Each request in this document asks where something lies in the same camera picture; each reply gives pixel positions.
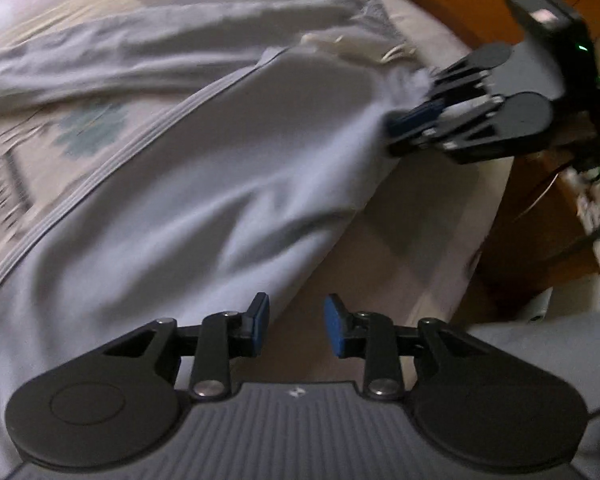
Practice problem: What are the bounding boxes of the grey sweatpants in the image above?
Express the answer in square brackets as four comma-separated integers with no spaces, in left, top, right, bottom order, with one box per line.
[0,0,431,479]

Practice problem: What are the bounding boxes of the pastel patchwork bed sheet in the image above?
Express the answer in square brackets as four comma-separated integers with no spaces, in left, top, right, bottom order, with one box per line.
[0,0,512,386]

